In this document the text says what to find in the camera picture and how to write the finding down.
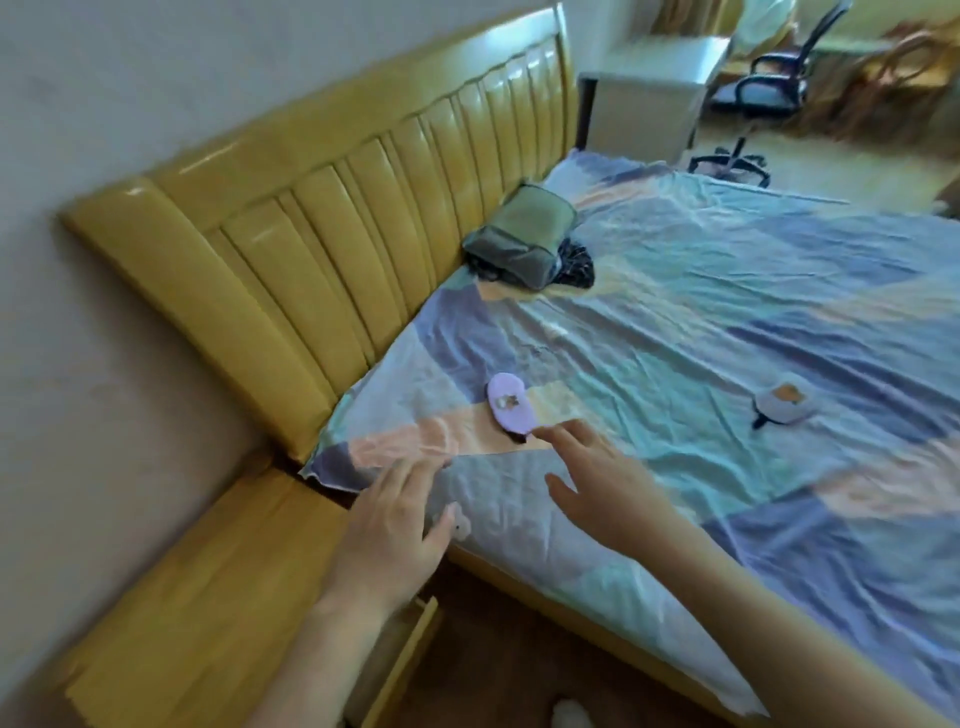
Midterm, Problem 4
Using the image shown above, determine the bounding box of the person's right hand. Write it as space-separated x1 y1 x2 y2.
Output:
530 418 706 564

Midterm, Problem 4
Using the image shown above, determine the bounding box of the person's left hand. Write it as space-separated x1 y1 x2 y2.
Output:
318 453 460 620

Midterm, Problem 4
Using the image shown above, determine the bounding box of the purple eye mask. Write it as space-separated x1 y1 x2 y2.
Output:
487 372 538 440

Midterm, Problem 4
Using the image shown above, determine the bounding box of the grey-blue eye mask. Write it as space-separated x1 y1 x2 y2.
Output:
752 372 819 431

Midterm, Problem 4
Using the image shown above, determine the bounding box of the person's right forearm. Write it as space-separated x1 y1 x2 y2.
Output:
644 521 954 728

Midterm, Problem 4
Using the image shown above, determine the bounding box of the wooden nightstand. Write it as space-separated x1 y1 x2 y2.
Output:
63 449 444 728

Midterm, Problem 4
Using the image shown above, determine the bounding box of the patchwork bed sheet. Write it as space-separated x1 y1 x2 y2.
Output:
299 147 960 721

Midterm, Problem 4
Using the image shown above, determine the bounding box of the yellow padded headboard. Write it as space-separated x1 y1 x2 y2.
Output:
59 3 580 466

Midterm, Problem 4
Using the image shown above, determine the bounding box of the dark checked cloth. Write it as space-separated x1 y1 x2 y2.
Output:
551 236 598 290

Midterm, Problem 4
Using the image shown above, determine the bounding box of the green pillow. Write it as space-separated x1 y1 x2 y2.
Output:
461 182 579 290

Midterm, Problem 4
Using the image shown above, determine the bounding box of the white desk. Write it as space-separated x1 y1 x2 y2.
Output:
577 33 733 163

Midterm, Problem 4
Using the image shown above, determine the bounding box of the black office chair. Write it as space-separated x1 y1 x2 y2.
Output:
688 0 853 189

